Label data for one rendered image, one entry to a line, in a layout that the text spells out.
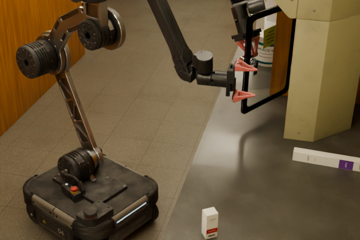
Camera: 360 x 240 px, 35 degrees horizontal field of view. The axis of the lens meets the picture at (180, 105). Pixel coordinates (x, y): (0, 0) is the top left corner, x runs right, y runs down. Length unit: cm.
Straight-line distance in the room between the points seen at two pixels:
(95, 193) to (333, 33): 157
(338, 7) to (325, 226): 73
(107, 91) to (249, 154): 274
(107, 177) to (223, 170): 129
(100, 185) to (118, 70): 213
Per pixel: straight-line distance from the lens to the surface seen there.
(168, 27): 197
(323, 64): 206
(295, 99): 211
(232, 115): 232
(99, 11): 256
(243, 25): 220
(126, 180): 315
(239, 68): 195
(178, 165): 371
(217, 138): 216
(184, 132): 407
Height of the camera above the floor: 203
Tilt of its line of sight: 27 degrees down
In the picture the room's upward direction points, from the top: 1 degrees clockwise
